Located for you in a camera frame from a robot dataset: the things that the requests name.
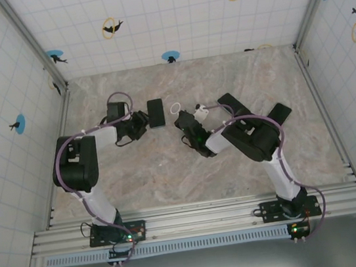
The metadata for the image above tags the black smartphone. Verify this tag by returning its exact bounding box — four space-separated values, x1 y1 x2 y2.
265 101 295 128
146 98 167 130
215 89 252 124

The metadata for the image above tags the small black electronics board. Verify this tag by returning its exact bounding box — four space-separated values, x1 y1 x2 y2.
106 246 135 267
286 220 313 245

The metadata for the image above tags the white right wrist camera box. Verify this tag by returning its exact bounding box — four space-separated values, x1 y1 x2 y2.
192 102 211 122

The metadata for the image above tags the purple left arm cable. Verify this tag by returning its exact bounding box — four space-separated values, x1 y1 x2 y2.
44 90 154 256

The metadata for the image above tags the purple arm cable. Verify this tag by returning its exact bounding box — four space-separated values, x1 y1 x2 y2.
203 90 331 251
44 90 154 256

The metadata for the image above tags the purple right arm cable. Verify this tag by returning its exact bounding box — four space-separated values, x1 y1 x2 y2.
203 90 331 251

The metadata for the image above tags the aluminium side rail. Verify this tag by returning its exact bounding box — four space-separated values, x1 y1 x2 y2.
28 85 90 230
294 42 356 192

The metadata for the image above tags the aluminium rail beam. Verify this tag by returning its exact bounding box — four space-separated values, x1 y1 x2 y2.
28 180 356 260

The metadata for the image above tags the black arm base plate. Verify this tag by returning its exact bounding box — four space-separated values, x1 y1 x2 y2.
259 193 323 225
87 218 148 249

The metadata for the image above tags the white slotted cable duct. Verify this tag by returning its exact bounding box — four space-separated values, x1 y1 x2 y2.
44 222 294 267

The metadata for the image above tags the aluminium corner post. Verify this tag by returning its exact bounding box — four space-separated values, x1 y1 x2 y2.
0 0 72 99
285 0 356 51

